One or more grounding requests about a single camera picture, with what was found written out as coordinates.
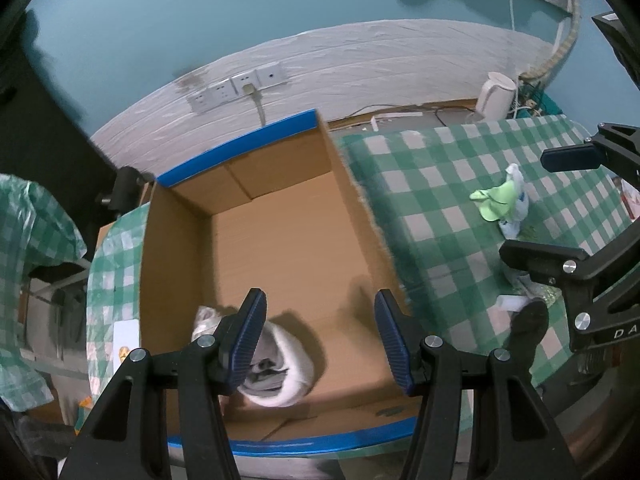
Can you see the white towel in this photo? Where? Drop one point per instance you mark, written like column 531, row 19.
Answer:
column 281, row 372

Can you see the white wall socket strip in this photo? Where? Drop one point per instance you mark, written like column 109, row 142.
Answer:
column 236, row 87

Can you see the blue cardboard box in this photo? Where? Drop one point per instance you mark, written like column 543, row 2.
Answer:
column 276, row 209

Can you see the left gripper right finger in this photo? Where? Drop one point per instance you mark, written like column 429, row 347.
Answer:
column 513, row 434

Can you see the white electric kettle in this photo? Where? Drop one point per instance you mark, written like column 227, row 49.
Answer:
column 496, row 97

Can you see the grey knotted sock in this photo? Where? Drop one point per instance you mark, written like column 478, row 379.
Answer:
column 527, row 330

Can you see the white grey cloth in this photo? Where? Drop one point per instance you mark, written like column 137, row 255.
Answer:
column 207, row 320

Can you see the green checkered tablecloth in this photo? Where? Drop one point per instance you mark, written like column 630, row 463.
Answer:
column 419, row 182

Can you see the white blue plastic bag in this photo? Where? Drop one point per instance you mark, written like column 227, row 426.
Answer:
column 518, row 202

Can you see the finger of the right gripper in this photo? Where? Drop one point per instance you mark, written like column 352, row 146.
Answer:
column 614, row 146
column 600, row 292

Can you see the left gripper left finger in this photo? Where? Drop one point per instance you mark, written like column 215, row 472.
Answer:
column 125, row 435

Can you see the green knotted cloth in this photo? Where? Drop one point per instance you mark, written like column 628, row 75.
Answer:
column 496, row 203

